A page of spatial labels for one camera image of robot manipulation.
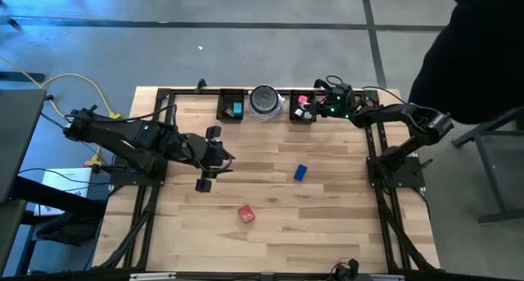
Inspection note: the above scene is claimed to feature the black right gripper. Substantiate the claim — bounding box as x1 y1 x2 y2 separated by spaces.
305 83 358 120

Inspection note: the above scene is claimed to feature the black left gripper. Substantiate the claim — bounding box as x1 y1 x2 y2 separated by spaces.
179 126 236 193

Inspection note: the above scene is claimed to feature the red multiport charger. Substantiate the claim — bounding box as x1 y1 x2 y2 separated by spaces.
237 204 256 224

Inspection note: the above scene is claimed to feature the black mesh basket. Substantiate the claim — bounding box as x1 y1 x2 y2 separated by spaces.
215 88 246 124
288 90 318 125

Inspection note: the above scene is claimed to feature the blue charger block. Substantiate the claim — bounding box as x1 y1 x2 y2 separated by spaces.
293 164 309 183

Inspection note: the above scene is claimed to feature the white paper box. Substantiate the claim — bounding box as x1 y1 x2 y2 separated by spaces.
33 167 93 216

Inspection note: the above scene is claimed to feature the black cloth bundle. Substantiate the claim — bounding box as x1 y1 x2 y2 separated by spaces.
34 211 103 247

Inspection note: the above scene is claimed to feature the person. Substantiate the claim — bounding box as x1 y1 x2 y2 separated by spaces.
407 0 524 125

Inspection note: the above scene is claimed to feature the dark metal stand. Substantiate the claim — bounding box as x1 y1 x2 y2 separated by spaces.
449 107 524 225

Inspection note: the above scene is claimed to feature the grey desk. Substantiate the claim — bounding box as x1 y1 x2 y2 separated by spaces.
0 88 47 270

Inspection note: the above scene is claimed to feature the black floor bar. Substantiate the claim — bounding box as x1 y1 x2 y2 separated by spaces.
0 70 46 84

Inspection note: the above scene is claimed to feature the yellow extension cable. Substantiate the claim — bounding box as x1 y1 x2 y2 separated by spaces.
0 55 123 167

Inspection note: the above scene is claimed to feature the silver bracket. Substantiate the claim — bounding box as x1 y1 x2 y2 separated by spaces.
359 274 405 281
129 272 177 281

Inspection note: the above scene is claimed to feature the black device with cable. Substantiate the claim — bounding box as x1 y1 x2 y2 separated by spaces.
327 258 362 281

